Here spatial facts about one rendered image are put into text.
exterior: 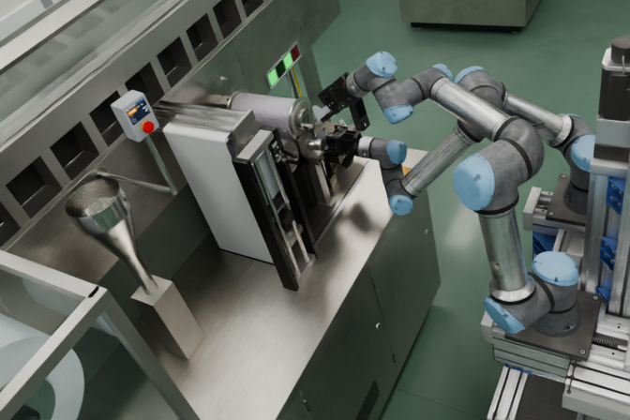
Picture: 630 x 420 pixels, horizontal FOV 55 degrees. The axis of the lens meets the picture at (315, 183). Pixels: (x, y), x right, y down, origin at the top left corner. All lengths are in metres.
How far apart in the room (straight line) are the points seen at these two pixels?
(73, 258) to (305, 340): 0.71
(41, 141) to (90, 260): 0.39
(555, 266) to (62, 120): 1.37
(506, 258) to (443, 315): 1.39
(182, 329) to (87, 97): 0.72
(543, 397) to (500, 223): 1.10
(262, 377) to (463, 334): 1.28
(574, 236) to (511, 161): 0.85
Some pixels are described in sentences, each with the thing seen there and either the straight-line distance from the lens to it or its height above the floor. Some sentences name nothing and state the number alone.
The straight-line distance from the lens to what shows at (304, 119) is 2.02.
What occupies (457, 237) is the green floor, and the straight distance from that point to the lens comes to 3.23.
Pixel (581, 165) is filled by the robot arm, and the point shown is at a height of 1.01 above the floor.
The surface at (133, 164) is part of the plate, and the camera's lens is 1.95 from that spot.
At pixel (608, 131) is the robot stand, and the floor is 1.34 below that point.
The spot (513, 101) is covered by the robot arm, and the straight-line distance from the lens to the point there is 2.02.
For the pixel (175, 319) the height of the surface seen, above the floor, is 1.06.
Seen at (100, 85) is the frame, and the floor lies 1.62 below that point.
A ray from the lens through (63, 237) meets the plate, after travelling 1.84.
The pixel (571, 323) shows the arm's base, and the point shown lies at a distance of 1.87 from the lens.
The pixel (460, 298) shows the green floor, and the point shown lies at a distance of 2.98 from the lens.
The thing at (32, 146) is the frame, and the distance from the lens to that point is 1.73.
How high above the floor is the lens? 2.38
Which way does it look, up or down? 40 degrees down
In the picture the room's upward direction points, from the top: 17 degrees counter-clockwise
